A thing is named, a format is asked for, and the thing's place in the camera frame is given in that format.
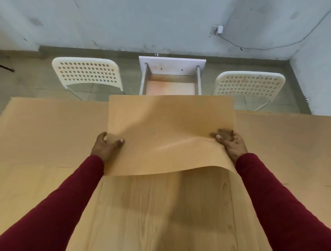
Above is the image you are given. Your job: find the white perforated plastic chair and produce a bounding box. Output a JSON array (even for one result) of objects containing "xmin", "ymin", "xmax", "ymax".
[
  {"xmin": 212, "ymin": 71, "xmax": 286, "ymax": 112},
  {"xmin": 51, "ymin": 57, "xmax": 124, "ymax": 101}
]

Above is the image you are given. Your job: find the person's left forearm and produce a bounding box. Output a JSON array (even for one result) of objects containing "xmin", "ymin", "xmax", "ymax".
[{"xmin": 0, "ymin": 155, "xmax": 105, "ymax": 251}]

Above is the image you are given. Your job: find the person's left hand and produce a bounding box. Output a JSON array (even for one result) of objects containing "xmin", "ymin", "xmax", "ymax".
[{"xmin": 90, "ymin": 132, "xmax": 126, "ymax": 165}]

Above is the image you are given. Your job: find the person's right hand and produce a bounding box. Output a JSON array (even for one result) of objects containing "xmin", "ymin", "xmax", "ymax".
[{"xmin": 211, "ymin": 129, "xmax": 249, "ymax": 166}]

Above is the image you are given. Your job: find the light wooden table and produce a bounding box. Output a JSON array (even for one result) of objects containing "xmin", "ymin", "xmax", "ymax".
[{"xmin": 0, "ymin": 97, "xmax": 331, "ymax": 251}]

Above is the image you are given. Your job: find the thin dark wall cable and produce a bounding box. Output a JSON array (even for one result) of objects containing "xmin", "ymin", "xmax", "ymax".
[{"xmin": 217, "ymin": 10, "xmax": 331, "ymax": 51}]

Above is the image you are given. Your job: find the white drawer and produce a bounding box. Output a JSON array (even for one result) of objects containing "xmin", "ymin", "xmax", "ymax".
[{"xmin": 139, "ymin": 56, "xmax": 207, "ymax": 96}]

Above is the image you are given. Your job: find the person's right forearm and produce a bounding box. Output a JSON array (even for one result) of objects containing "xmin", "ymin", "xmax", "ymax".
[{"xmin": 235, "ymin": 153, "xmax": 331, "ymax": 251}]

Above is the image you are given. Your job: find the white wall plug adapter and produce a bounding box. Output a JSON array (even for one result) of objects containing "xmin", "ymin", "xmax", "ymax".
[{"xmin": 210, "ymin": 24, "xmax": 224, "ymax": 36}]

